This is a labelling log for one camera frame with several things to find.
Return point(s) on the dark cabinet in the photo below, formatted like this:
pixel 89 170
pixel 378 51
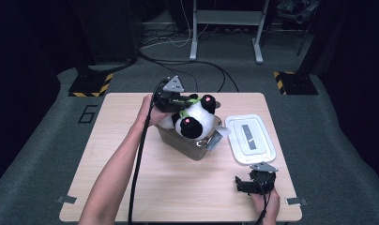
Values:
pixel 109 31

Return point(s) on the black base with yellow stripes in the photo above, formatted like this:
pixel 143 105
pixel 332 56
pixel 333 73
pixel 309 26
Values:
pixel 297 83
pixel 89 85

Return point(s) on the dark equipment pile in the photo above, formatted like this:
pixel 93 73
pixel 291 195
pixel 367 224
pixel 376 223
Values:
pixel 298 11

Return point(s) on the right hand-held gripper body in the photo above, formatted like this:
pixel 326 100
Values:
pixel 264 181

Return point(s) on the white metal stand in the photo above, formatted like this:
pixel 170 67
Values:
pixel 228 17

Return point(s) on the panda plush toy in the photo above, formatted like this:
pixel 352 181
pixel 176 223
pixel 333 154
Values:
pixel 195 120

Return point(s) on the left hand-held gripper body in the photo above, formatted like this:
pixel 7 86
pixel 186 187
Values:
pixel 167 97

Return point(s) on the grey tape strip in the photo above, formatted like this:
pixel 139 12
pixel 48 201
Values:
pixel 66 199
pixel 297 201

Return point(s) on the person's right hand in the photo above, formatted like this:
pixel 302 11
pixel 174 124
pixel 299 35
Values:
pixel 269 204

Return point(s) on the white plastic box lid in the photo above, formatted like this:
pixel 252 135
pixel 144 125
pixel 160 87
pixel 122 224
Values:
pixel 250 139

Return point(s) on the person's left hand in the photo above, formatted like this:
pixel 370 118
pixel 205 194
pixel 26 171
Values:
pixel 151 114

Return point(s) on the dark round table grommet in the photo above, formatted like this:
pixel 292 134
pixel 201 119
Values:
pixel 218 104

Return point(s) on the clear plastic storage box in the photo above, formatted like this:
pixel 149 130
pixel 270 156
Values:
pixel 190 146

